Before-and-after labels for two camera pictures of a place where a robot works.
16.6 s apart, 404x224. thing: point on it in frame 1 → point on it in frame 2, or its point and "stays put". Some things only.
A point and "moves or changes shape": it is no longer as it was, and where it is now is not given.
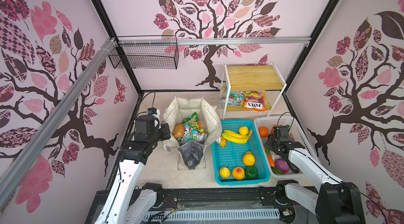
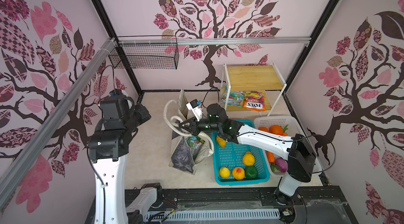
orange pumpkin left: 263,131 stays put
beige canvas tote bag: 192,156 moves or changes shape
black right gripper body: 271,143 → 205,124
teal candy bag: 190,134 moves or changes shape
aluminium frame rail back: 163,40 stays put
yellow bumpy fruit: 249,159 stays put
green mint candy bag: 235,98 stays put
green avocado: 251,172 stays put
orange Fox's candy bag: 254,101 stays put
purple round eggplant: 282,165 stays put
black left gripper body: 161,134 → 139,115
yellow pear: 224,172 stays put
